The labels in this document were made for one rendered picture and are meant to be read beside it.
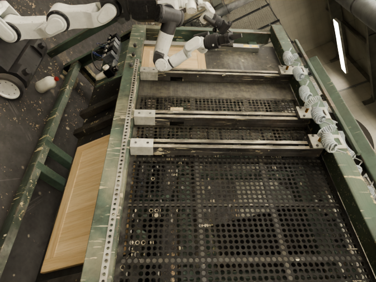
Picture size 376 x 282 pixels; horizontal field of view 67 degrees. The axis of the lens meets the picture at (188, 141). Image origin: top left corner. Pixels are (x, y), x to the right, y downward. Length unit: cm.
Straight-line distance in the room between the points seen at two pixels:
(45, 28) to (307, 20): 994
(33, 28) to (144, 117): 97
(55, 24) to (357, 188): 197
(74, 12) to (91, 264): 150
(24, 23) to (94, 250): 154
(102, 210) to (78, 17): 126
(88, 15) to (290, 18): 953
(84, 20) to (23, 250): 150
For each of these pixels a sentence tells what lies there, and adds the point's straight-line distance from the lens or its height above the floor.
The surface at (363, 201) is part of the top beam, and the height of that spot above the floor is 191.
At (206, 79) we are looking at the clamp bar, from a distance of 210.
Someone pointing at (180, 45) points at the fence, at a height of 116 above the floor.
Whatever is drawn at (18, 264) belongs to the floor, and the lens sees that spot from 212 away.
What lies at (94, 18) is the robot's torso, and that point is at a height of 84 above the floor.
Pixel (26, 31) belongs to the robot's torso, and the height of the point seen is 38.
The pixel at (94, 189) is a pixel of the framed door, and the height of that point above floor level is 52.
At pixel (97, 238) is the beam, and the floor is 83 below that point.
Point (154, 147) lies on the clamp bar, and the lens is 155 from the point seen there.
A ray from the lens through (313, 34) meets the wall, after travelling 1158.
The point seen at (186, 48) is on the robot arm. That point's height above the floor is 132.
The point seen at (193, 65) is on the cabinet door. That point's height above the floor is 123.
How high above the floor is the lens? 169
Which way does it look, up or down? 18 degrees down
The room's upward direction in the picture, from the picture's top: 70 degrees clockwise
